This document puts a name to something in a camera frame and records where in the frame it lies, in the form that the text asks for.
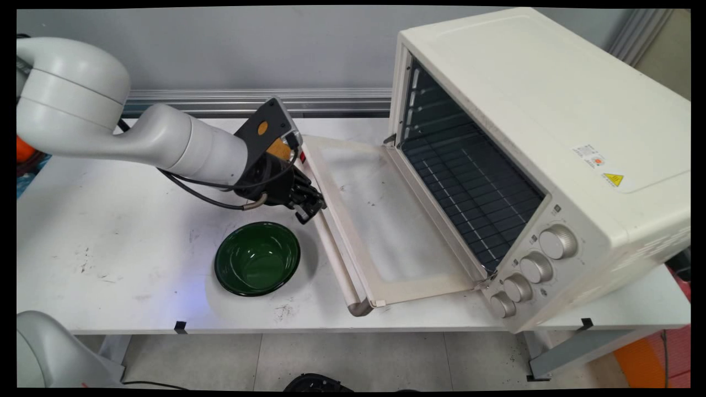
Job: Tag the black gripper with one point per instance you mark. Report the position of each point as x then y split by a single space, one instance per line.
270 182

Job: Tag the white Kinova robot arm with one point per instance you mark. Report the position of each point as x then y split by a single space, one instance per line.
165 140

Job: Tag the brown bread slice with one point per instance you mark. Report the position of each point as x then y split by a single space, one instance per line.
278 149

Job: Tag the dark green bowl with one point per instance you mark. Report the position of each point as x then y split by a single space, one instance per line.
257 259

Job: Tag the black tape piece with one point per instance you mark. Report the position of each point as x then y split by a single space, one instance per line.
586 324
180 327

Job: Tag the black object on floor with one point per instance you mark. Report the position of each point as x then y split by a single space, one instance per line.
317 383

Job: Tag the white toaster oven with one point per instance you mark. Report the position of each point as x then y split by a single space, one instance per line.
524 94

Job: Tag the large silver oven knob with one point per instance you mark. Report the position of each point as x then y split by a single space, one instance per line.
557 241

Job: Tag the blue plastic sheet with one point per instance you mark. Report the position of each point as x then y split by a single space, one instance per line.
30 176

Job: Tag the white label sticker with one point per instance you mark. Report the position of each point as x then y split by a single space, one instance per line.
589 156

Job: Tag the orange object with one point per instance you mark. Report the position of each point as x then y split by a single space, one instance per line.
25 150

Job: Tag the yellow warning sticker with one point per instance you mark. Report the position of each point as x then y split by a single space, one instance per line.
612 180

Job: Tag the orange red floor mat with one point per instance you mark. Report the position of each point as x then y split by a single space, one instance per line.
640 358

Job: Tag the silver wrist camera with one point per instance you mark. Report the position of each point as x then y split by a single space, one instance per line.
292 129

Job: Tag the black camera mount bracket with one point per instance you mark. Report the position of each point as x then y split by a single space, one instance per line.
265 138

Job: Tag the aluminium rail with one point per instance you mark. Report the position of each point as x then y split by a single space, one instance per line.
220 101

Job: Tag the grey table leg frame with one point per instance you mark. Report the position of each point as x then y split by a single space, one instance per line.
584 347

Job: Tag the aluminium profile post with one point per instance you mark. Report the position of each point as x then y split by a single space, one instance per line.
634 36

